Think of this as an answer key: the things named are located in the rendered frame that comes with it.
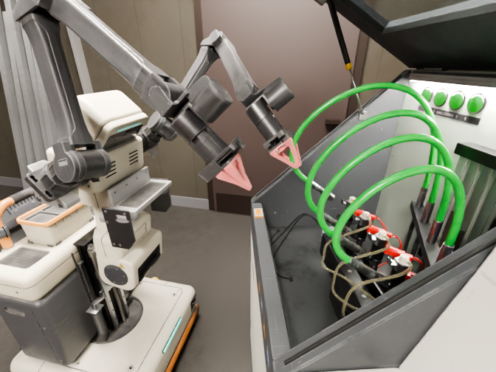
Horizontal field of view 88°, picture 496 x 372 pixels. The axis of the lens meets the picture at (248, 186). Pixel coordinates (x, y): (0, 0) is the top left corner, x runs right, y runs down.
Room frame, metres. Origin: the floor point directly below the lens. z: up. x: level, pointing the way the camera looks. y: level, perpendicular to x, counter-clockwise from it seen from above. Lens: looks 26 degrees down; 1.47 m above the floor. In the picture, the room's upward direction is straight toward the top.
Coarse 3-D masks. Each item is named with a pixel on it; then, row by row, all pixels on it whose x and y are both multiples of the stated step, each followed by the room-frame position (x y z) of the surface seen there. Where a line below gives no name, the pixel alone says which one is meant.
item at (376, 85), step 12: (372, 84) 0.64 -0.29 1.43; (384, 84) 0.64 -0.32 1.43; (396, 84) 0.64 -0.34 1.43; (336, 96) 0.64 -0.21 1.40; (348, 96) 0.64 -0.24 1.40; (420, 96) 0.63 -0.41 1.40; (324, 108) 0.64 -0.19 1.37; (300, 132) 0.64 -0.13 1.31; (432, 132) 0.64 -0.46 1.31; (432, 156) 0.63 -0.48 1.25
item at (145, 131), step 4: (144, 128) 1.05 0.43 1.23; (148, 128) 1.03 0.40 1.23; (140, 132) 1.04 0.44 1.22; (144, 132) 1.03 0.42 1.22; (148, 132) 1.02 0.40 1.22; (152, 132) 1.02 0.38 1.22; (144, 136) 1.02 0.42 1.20; (148, 136) 1.02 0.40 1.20; (152, 136) 1.02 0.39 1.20; (156, 136) 1.02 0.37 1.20; (160, 136) 1.04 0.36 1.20; (148, 140) 1.02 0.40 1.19; (152, 140) 1.03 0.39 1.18; (156, 140) 1.05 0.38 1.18; (148, 144) 1.03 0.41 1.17; (152, 144) 1.04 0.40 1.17; (156, 144) 1.09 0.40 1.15; (148, 148) 1.03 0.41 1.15
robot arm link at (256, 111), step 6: (264, 96) 0.70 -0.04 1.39; (252, 102) 0.72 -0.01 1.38; (258, 102) 0.69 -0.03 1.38; (264, 102) 0.71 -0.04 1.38; (252, 108) 0.69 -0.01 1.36; (258, 108) 0.68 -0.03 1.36; (264, 108) 0.69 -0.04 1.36; (252, 114) 0.69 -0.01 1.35; (258, 114) 0.68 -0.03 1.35; (264, 114) 0.68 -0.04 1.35; (252, 120) 0.69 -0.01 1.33; (258, 120) 0.68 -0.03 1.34
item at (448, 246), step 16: (400, 176) 0.38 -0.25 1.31; (448, 176) 0.38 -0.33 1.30; (368, 192) 0.38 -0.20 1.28; (464, 192) 0.39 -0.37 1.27; (352, 208) 0.38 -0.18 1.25; (464, 208) 0.39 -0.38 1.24; (336, 224) 0.38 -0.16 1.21; (336, 240) 0.37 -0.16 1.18; (448, 240) 0.39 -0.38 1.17; (368, 272) 0.38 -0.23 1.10
